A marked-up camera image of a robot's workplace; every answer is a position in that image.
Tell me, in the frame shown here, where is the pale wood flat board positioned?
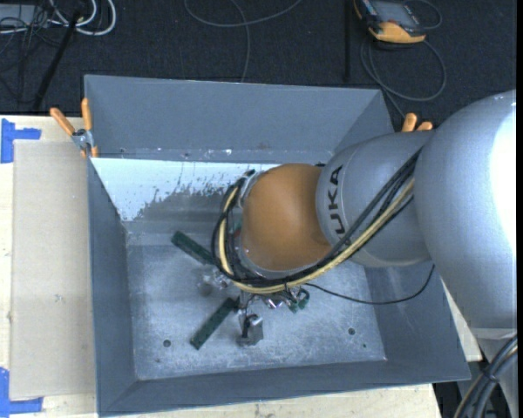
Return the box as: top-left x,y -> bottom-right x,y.
8,139 -> 98,402

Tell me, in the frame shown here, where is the dark green flat block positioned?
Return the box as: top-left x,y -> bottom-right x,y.
170,231 -> 218,266
189,297 -> 241,351

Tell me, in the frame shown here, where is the grey metal bin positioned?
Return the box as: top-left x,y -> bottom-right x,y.
83,74 -> 472,418

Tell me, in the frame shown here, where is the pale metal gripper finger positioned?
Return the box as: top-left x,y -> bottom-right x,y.
199,271 -> 229,298
235,307 -> 265,347

